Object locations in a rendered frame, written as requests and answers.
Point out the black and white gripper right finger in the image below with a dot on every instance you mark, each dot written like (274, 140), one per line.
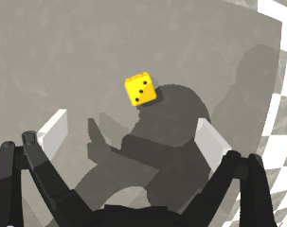
(256, 209)

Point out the yellow die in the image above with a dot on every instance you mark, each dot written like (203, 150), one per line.
(140, 89)

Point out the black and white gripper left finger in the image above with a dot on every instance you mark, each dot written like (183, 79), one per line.
(65, 205)

